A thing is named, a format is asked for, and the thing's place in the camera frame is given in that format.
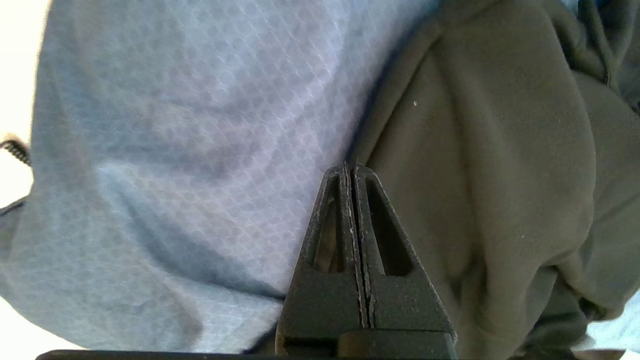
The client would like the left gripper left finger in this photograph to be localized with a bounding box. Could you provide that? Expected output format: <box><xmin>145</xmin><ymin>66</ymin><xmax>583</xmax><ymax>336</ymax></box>
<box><xmin>275</xmin><ymin>164</ymin><xmax>370</xmax><ymax>357</ymax></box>

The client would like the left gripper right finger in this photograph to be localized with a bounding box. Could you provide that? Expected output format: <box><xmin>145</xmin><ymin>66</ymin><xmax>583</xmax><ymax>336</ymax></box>
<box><xmin>352</xmin><ymin>164</ymin><xmax>457</xmax><ymax>336</ymax></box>

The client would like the black hoodie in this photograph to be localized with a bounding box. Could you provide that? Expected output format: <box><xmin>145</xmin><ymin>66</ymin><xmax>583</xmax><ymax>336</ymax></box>
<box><xmin>345</xmin><ymin>0</ymin><xmax>640</xmax><ymax>360</ymax></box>

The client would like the blue bed cover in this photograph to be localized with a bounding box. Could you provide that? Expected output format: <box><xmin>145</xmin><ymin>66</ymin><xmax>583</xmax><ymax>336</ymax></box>
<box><xmin>0</xmin><ymin>0</ymin><xmax>640</xmax><ymax>356</ymax></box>

